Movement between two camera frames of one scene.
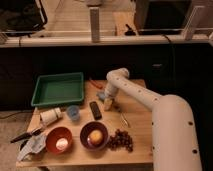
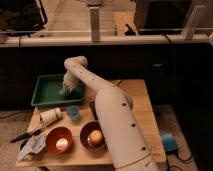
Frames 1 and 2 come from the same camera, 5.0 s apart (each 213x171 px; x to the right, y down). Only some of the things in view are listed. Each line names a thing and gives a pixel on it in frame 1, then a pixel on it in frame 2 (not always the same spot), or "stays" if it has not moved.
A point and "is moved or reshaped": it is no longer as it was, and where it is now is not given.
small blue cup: x=73 y=112 stays
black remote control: x=95 y=110 stays
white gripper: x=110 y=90 -> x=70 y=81
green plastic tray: x=58 y=89 stays
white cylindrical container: x=49 y=116 stays
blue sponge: x=102 y=95 is moved or reshaped
